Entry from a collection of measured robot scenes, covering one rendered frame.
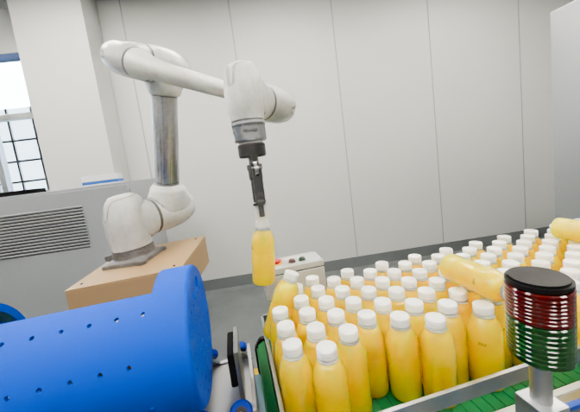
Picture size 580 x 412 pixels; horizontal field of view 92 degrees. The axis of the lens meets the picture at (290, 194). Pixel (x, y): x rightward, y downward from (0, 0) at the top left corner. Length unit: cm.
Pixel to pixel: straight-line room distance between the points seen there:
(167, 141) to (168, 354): 90
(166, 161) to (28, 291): 178
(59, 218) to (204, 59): 216
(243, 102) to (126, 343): 56
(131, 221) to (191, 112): 239
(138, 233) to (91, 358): 71
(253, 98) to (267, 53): 282
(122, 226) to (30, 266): 155
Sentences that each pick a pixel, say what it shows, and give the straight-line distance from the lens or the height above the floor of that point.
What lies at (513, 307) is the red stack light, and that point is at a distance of 44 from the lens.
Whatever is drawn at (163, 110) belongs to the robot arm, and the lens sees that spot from 127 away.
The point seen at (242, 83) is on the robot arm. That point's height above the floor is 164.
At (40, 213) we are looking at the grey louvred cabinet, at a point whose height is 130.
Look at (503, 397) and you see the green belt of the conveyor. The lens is 83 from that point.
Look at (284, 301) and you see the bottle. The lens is 77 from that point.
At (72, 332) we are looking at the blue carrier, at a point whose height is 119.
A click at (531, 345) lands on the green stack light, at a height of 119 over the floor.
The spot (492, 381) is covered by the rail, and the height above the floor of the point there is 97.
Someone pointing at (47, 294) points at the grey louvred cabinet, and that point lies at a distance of 275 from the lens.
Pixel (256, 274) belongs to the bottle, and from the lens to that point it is 81.
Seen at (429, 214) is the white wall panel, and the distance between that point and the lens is 397.
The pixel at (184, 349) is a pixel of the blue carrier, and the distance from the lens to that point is 57.
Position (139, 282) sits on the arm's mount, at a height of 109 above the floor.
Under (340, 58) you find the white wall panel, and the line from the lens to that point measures 366.
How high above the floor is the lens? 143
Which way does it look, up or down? 6 degrees down
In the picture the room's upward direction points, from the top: 7 degrees counter-clockwise
